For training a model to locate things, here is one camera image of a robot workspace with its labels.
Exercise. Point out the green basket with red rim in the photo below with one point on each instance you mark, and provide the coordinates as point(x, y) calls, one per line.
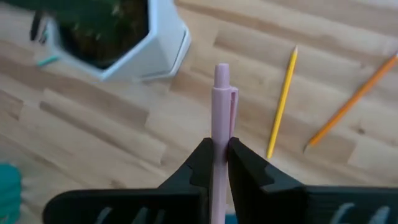
point(9, 193)

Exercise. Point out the white hexagonal plant pot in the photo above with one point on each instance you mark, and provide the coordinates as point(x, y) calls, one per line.
point(158, 46)

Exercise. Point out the orange pencil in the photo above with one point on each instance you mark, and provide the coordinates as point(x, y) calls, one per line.
point(351, 101)

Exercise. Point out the green pencil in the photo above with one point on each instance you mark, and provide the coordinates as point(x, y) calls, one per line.
point(48, 60)

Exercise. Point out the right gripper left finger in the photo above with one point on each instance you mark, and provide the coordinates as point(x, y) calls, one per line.
point(174, 202)

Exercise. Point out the pink pen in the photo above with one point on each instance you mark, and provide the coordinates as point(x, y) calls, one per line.
point(220, 109)

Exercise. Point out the green cactus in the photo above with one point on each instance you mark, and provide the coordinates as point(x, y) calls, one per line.
point(93, 18)

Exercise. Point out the teal plastic bin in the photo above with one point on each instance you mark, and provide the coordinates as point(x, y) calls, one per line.
point(230, 219)

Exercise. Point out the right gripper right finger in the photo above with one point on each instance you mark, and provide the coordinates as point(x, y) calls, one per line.
point(280, 202)

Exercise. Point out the yellow pencil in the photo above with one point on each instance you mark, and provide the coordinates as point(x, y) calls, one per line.
point(283, 99)

